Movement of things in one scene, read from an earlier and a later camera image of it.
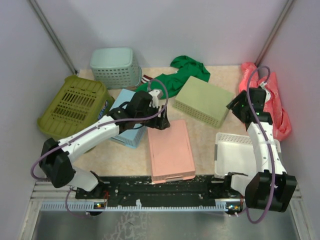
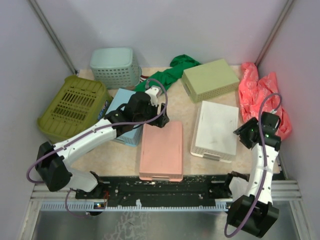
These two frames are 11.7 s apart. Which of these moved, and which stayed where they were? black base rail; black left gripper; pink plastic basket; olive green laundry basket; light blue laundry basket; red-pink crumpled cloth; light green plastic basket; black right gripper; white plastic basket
Moved: white plastic basket; pink plastic basket; light green plastic basket; black right gripper
Stayed: black base rail; red-pink crumpled cloth; olive green laundry basket; light blue laundry basket; black left gripper
